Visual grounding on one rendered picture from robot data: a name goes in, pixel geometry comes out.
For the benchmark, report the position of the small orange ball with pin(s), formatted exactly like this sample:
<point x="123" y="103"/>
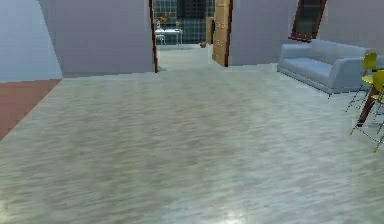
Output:
<point x="202" y="44"/>

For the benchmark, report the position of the white table with thin legs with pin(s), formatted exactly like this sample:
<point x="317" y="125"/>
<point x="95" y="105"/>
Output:
<point x="168" y="32"/>

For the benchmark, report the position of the light wooden room door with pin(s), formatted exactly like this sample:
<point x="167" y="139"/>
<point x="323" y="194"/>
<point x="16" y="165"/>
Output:
<point x="221" y="31"/>

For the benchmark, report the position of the small yellow bottle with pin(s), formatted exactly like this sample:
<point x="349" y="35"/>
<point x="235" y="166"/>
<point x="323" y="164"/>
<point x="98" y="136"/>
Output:
<point x="177" y="24"/>

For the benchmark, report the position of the orange potted plant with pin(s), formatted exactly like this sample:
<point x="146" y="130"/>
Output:
<point x="163" y="20"/>

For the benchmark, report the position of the pale blue sofa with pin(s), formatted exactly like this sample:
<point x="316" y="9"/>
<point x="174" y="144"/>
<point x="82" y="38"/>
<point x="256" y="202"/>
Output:
<point x="318" y="66"/>

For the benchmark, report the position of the yellow chair with thin legs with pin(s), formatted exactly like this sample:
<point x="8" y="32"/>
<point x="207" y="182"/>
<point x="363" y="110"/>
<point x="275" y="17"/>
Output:
<point x="379" y="86"/>
<point x="368" y="63"/>

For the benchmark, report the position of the dark window with red frame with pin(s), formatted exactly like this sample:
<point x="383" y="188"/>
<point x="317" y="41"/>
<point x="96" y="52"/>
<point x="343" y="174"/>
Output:
<point x="308" y="19"/>

